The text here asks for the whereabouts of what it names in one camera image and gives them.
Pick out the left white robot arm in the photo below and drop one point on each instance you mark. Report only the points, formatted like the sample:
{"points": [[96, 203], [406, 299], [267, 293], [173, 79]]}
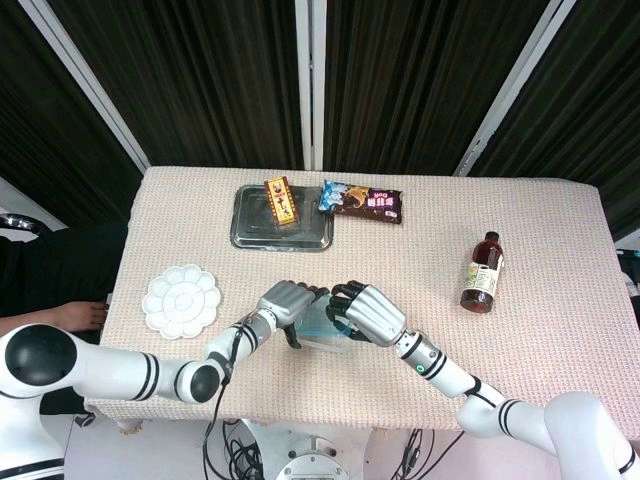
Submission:
{"points": [[110, 370]]}

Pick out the clear blue plastic container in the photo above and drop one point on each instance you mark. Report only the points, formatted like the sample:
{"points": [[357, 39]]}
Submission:
{"points": [[316, 317]]}

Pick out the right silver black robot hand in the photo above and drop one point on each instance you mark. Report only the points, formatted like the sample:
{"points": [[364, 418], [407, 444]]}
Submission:
{"points": [[375, 312]]}

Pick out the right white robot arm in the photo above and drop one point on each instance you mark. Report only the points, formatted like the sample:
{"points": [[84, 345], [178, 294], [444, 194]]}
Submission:
{"points": [[500, 410]]}

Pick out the grey equipment piece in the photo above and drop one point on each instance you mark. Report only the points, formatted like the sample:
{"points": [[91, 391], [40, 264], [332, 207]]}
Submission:
{"points": [[629, 270]]}

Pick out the clear blue-rimmed plastic container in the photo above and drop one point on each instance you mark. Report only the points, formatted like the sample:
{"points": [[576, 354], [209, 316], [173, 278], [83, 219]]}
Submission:
{"points": [[325, 344]]}

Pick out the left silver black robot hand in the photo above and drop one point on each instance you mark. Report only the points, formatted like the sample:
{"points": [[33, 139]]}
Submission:
{"points": [[285, 302]]}

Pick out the stainless steel tray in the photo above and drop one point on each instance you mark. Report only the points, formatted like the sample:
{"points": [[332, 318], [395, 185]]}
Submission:
{"points": [[255, 225]]}

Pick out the yellow red carton box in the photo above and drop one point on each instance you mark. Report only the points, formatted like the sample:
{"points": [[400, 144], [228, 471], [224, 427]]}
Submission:
{"points": [[281, 200]]}

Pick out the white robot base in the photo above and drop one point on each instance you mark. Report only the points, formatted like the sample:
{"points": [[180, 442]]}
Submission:
{"points": [[310, 455]]}

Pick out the brown drink bottle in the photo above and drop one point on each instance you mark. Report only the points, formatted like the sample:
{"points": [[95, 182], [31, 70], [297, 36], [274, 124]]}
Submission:
{"points": [[482, 275]]}

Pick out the pink waffle tablecloth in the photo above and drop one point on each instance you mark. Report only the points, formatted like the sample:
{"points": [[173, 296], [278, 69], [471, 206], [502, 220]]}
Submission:
{"points": [[400, 250]]}

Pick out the black garment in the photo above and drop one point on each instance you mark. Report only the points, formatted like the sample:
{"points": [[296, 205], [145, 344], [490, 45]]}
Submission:
{"points": [[55, 265]]}

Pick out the black curtain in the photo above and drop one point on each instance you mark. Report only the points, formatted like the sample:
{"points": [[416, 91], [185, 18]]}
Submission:
{"points": [[210, 75]]}

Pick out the white frame post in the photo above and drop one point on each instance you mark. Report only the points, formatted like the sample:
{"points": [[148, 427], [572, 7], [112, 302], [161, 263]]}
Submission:
{"points": [[510, 85], [311, 85], [90, 85]]}

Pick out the person forearm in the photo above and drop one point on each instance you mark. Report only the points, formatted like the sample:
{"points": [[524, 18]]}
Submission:
{"points": [[65, 317]]}

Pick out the white flower shaped palette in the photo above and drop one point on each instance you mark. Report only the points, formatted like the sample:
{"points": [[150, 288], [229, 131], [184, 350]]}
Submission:
{"points": [[182, 302]]}

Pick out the brown blue snack packet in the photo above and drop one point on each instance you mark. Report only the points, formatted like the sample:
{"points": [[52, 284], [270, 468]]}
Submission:
{"points": [[370, 202]]}

